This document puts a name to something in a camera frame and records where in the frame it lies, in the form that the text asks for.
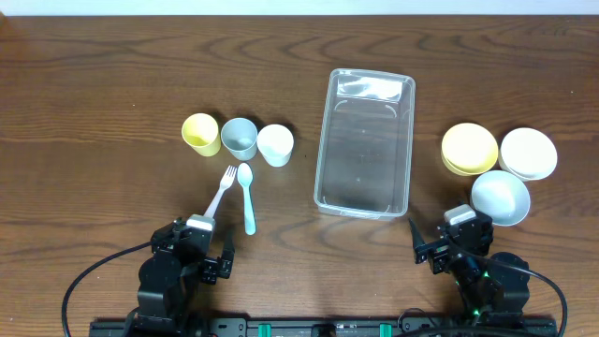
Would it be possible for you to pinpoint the white bowl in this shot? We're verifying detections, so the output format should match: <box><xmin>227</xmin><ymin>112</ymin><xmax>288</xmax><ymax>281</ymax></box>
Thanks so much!
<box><xmin>499</xmin><ymin>127</ymin><xmax>558</xmax><ymax>182</ymax></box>

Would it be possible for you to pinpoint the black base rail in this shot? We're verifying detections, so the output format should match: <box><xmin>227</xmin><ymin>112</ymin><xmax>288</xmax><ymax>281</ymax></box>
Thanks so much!
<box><xmin>88</xmin><ymin>315</ymin><xmax>559</xmax><ymax>337</ymax></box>

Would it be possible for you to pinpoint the yellow bowl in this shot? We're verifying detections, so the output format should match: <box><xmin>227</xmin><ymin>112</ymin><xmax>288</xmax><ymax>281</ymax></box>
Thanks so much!
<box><xmin>441</xmin><ymin>123</ymin><xmax>499</xmax><ymax>176</ymax></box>

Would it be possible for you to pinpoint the clear plastic container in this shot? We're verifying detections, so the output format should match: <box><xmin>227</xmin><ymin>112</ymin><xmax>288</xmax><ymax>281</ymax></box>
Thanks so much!
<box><xmin>314</xmin><ymin>68</ymin><xmax>416</xmax><ymax>221</ymax></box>

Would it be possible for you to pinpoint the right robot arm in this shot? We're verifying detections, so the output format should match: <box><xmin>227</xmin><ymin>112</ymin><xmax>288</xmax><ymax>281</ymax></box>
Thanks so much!
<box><xmin>409</xmin><ymin>205</ymin><xmax>530</xmax><ymax>330</ymax></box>

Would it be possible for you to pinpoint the light blue plastic spoon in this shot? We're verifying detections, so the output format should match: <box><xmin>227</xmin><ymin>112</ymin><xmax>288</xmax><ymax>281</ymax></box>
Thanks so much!
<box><xmin>237</xmin><ymin>163</ymin><xmax>256</xmax><ymax>236</ymax></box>

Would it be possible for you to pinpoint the white cup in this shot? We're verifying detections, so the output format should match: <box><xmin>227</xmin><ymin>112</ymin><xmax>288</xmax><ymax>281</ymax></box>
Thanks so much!
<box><xmin>257</xmin><ymin>125</ymin><xmax>294</xmax><ymax>168</ymax></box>

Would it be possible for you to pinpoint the grey cup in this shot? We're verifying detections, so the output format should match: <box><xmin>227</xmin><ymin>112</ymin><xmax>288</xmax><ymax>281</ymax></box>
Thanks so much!
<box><xmin>221</xmin><ymin>118</ymin><xmax>257</xmax><ymax>161</ymax></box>

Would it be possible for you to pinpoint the grey bowl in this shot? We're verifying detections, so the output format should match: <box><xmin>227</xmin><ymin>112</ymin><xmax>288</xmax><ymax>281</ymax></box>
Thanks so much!
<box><xmin>470</xmin><ymin>170</ymin><xmax>532</xmax><ymax>227</ymax></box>

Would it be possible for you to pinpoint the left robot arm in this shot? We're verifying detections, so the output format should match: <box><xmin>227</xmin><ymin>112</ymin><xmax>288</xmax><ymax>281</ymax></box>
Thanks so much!
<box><xmin>123</xmin><ymin>218</ymin><xmax>235</xmax><ymax>337</ymax></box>

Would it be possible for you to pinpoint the yellow cup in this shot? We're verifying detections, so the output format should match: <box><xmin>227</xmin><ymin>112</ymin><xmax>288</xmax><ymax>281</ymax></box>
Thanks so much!
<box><xmin>182</xmin><ymin>113</ymin><xmax>221</xmax><ymax>157</ymax></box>

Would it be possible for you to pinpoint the white plastic fork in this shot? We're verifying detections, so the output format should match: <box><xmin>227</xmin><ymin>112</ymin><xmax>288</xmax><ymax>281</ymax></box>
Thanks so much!
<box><xmin>204</xmin><ymin>166</ymin><xmax>238</xmax><ymax>218</ymax></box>

